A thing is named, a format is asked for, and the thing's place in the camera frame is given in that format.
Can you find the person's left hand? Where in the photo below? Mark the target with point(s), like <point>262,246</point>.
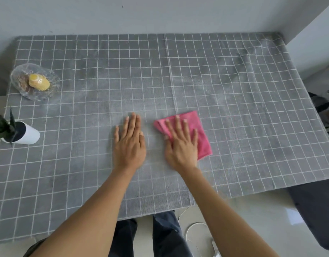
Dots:
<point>129,149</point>

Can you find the person's right hand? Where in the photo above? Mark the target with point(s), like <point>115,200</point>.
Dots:
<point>183,152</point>

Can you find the pink cleaning cloth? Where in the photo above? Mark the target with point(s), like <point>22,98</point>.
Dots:
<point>202,141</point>

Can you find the small potted succulent plant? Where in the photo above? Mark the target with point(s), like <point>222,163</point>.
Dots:
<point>22,135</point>

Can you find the clear glass bowl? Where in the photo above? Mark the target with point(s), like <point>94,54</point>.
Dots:
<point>21,90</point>

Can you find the person's right forearm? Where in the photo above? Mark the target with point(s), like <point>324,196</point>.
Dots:
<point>228,222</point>

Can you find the person's left forearm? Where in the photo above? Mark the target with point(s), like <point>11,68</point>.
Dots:
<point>89,219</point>

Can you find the grey checked tablecloth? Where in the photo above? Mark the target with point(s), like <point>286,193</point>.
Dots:
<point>234,90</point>

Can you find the blue grey jeans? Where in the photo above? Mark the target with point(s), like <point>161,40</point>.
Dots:
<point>167,238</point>

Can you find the white power strip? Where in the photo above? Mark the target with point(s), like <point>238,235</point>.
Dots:
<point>215,250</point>

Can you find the brown snack pieces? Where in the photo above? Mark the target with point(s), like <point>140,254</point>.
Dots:
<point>22,81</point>

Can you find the dark grey floor mat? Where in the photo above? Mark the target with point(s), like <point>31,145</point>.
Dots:
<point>314,211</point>

